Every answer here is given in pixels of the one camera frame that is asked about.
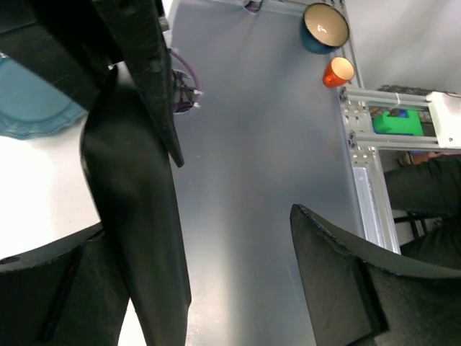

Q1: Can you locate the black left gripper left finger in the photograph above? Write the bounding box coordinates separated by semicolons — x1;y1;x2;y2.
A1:
1;224;129;345

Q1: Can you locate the small orange cup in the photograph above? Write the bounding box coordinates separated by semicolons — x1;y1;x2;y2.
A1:
322;56;355;88

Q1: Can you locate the person in background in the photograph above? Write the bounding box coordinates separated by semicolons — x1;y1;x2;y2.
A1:
385;154;460;270

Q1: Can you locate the dark blue bowl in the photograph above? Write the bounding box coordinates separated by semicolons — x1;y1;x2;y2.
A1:
300;3;350;55

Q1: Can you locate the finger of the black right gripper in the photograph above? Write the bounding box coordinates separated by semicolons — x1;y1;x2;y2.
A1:
92;0;184;167
1;1;115;110

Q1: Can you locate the aluminium frame with white box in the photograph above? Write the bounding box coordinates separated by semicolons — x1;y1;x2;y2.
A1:
339;84;460;252

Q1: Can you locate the teal round plate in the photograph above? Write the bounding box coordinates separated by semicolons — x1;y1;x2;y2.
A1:
1;54;86;140

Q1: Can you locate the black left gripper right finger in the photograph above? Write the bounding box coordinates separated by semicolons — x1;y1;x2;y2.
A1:
290;204;460;345

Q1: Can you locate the black square floral plate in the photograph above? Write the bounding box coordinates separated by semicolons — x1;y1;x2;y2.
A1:
80;63;192;345

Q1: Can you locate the green block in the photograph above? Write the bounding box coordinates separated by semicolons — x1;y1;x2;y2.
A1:
372;110;424;136

